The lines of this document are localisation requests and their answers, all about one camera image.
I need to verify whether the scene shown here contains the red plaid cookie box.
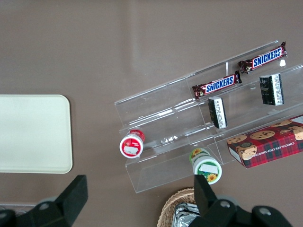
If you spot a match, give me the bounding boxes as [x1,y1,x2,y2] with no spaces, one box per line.
[226,114,303,169]

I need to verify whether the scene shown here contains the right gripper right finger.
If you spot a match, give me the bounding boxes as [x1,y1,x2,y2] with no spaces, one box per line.
[189,175,239,227]

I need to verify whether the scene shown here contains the green lid yogurt cup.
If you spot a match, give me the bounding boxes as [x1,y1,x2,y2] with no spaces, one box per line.
[189,148,223,185]

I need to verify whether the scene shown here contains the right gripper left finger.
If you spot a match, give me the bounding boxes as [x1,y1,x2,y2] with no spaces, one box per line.
[14,175,89,227]

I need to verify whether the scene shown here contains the small black chocolate box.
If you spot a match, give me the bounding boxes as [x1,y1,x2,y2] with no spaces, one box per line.
[258,73,285,106]
[207,96,229,130]

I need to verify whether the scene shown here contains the clear acrylic tiered shelf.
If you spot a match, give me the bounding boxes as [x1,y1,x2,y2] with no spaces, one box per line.
[114,70,224,195]
[184,39,303,166]

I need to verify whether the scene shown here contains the Snickers chocolate bar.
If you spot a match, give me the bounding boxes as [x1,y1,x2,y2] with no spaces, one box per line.
[237,41,288,75]
[191,70,243,100]

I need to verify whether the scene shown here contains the beige plastic tray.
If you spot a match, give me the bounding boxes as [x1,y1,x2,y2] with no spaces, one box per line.
[0,94,73,175]

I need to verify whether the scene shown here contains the clear acrylic bottle rack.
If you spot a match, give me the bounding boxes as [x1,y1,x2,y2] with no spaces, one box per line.
[0,201,40,215]

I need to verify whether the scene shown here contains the stacked foil containers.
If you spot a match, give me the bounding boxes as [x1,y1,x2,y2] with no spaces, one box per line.
[173,201,202,227]

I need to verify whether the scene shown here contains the oval tan wicker basket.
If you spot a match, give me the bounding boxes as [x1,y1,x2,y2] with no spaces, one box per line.
[156,187,202,227]

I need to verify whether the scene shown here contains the red lid yogurt cup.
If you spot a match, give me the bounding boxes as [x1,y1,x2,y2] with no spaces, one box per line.
[118,128,146,159]

